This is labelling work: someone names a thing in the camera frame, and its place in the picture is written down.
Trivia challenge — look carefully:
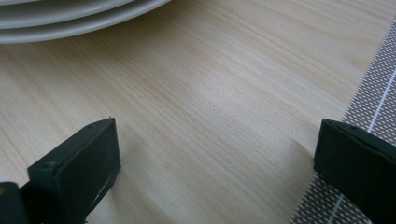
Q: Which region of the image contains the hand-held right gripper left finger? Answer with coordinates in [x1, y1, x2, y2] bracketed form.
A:
[19, 117, 122, 224]

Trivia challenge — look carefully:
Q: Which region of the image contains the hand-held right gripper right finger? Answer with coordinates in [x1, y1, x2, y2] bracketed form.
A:
[313, 119, 396, 224]

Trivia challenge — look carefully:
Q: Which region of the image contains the woven grey placemat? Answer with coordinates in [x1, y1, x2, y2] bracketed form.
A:
[289, 18, 396, 224]

